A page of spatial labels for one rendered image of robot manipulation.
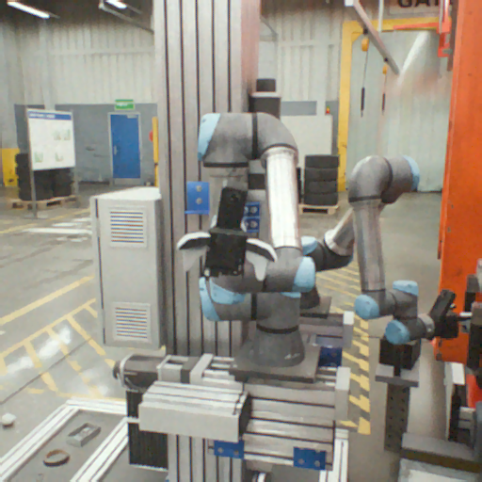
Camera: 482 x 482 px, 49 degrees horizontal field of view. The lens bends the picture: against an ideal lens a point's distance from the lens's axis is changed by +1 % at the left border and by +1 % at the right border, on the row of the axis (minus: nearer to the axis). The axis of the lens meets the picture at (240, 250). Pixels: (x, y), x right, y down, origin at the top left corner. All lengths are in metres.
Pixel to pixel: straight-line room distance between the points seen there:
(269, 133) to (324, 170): 8.61
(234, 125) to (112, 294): 0.67
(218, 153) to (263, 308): 0.41
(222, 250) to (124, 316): 0.82
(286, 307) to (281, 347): 0.11
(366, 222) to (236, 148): 0.49
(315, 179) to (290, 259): 8.82
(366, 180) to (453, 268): 0.74
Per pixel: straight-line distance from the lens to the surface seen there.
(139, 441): 1.97
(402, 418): 2.59
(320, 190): 9.92
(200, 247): 0.87
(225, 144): 1.29
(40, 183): 11.41
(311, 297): 1.88
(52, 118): 10.54
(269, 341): 1.39
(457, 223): 2.16
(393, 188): 1.66
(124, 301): 1.65
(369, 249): 1.58
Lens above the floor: 1.40
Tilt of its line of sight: 12 degrees down
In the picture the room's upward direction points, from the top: straight up
